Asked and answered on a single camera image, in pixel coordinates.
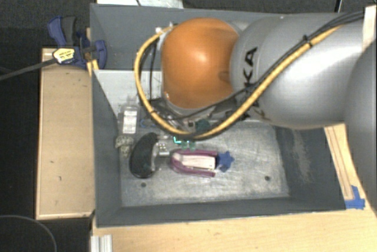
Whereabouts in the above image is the pale wood flat board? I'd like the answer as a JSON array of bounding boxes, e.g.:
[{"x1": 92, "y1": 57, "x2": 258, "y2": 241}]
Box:
[{"x1": 35, "y1": 47, "x2": 97, "y2": 221}]

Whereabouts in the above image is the blue star-shaped toy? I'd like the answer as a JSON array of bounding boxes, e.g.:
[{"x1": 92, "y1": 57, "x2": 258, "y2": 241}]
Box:
[{"x1": 218, "y1": 151, "x2": 236, "y2": 173}]

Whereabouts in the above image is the purple stapler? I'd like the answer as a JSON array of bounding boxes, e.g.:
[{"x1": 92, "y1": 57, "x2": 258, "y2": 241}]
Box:
[{"x1": 168, "y1": 148, "x2": 219, "y2": 178}]

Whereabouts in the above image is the grey-green mottled toy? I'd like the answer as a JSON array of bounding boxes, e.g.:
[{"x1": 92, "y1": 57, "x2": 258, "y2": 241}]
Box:
[{"x1": 114, "y1": 135, "x2": 134, "y2": 158}]

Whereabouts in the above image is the black curved case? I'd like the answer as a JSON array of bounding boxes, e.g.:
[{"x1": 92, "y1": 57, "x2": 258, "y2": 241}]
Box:
[{"x1": 128, "y1": 132, "x2": 160, "y2": 180}]

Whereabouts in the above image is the grey metal bin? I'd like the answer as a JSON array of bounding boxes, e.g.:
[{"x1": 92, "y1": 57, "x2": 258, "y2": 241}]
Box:
[{"x1": 89, "y1": 2, "x2": 347, "y2": 228}]

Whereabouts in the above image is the clear plastic bottle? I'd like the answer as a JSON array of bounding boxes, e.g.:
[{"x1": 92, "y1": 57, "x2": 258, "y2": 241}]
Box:
[{"x1": 118, "y1": 97, "x2": 141, "y2": 135}]

